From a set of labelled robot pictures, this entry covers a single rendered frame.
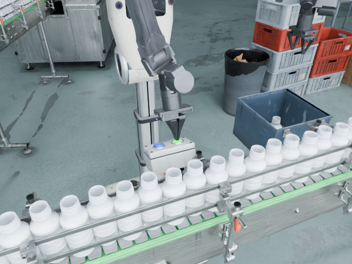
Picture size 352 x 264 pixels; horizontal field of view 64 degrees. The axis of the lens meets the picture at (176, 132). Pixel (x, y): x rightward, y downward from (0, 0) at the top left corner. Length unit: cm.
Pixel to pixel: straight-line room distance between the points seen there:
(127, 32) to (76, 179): 160
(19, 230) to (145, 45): 50
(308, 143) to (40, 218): 70
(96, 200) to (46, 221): 11
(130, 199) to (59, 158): 208
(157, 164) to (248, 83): 221
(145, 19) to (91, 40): 361
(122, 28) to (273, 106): 94
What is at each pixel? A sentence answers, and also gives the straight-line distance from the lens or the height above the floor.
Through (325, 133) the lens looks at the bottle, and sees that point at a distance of 91.
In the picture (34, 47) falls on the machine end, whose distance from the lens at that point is 455.
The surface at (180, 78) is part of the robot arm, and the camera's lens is 72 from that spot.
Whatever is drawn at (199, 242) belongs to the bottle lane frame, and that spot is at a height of 93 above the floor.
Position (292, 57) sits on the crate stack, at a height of 57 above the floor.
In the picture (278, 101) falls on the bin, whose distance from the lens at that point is 165.
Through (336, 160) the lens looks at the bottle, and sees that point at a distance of 100.
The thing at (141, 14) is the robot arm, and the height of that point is 148.
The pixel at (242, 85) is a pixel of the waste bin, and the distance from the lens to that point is 293.
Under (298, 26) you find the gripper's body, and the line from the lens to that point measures 130.
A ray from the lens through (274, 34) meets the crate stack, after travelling 312.
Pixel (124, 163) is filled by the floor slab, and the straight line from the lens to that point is 249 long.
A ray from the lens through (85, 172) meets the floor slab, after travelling 249.
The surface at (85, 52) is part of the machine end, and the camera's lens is 436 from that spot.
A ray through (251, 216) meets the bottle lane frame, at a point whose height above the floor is 96.
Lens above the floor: 162
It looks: 35 degrees down
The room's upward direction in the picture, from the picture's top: straight up
